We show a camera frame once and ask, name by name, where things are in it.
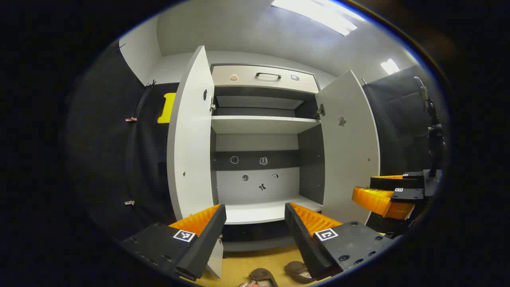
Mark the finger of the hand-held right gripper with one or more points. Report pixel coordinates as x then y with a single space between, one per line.
394 183
374 201

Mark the metal door hinge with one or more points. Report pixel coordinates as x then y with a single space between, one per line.
321 110
212 107

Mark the black backdrop cloth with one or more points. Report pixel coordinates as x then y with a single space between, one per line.
103 139

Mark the white shoe cabinet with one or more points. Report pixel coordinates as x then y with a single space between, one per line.
259 209

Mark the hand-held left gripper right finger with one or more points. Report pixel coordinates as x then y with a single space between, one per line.
303 243

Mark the white cabinet door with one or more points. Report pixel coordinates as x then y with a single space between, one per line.
346 167
191 139

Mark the brown fuzzy shoe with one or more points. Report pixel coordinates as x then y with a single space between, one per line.
261 274
295 269

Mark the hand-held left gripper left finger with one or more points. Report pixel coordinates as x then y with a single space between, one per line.
207 243

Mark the long ceiling light panel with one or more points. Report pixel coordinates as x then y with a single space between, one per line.
318 16

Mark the small ceiling light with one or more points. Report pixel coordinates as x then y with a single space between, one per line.
389 66

